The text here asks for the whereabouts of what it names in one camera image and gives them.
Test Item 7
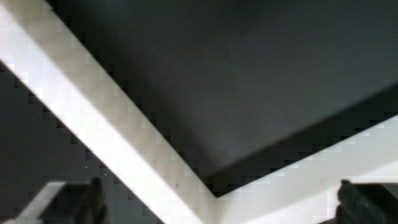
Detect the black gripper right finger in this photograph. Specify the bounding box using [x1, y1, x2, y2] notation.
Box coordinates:
[335, 180, 398, 224]

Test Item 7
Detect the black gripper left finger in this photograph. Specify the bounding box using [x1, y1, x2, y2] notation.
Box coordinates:
[12, 178, 108, 224]

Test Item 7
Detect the white U-shaped obstacle fence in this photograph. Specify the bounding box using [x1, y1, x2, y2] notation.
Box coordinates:
[0, 0, 398, 224]

